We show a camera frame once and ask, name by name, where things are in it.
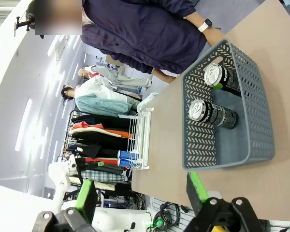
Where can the dark-haired mannequin in white shirt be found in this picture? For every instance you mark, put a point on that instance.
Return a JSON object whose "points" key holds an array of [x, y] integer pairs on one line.
{"points": [[94, 90]]}

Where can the slotted aluminium table panel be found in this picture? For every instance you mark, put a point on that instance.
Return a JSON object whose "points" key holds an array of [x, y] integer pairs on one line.
{"points": [[154, 205]]}

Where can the white smartwatch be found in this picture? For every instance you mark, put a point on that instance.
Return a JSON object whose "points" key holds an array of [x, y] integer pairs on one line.
{"points": [[204, 26]]}

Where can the person in navy jacket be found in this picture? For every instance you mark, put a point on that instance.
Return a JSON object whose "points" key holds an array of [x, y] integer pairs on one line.
{"points": [[140, 31]]}

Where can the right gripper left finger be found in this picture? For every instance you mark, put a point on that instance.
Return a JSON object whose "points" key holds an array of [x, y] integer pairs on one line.
{"points": [[87, 198]]}

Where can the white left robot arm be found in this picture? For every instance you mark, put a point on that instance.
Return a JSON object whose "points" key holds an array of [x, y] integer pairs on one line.
{"points": [[59, 183]]}

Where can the grey plastic lattice basket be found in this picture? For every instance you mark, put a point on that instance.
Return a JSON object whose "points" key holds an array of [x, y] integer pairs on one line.
{"points": [[256, 96]]}

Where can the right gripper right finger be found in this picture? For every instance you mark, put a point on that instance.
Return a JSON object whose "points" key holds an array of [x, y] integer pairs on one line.
{"points": [[195, 191]]}

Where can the person's right hand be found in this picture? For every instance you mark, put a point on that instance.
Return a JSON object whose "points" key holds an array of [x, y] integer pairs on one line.
{"points": [[170, 77]]}

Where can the person's right forearm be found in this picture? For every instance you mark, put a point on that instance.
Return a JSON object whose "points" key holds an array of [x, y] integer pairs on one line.
{"points": [[157, 72]]}

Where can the person's left forearm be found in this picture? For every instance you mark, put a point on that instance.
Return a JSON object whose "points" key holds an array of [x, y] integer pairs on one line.
{"points": [[194, 18]]}

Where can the blue soda can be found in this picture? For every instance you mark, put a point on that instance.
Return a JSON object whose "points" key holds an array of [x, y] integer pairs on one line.
{"points": [[125, 162], [125, 154]]}

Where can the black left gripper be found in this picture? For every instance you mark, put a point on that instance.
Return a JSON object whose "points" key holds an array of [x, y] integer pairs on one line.
{"points": [[81, 163]]}

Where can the black Pepsi can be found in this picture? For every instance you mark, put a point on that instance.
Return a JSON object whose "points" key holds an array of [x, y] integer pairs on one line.
{"points": [[215, 114], [227, 78]]}

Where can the person's left hand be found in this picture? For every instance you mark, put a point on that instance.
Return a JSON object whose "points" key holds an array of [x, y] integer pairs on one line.
{"points": [[213, 36]]}

